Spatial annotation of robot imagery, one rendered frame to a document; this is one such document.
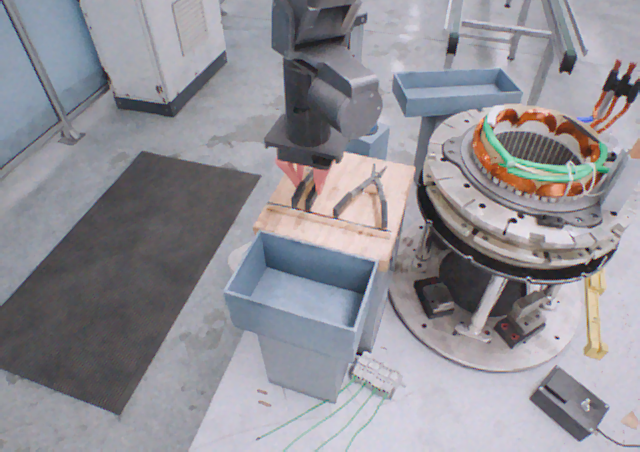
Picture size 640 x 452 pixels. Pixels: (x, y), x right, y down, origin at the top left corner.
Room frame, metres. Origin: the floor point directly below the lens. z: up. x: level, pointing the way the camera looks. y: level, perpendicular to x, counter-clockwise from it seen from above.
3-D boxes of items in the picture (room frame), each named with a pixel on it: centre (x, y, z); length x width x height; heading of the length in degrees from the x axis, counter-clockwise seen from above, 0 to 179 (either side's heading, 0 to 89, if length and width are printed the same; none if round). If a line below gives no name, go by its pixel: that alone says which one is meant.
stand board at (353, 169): (0.47, -0.02, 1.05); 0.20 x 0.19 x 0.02; 161
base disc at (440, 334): (0.50, -0.31, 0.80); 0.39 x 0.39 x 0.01
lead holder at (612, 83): (0.55, -0.43, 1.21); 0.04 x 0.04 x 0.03; 76
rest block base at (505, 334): (0.39, -0.35, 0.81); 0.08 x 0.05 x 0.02; 118
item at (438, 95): (0.81, -0.27, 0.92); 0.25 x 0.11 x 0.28; 98
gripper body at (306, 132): (0.46, 0.02, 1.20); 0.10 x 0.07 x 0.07; 72
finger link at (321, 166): (0.46, 0.02, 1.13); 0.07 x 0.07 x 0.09; 72
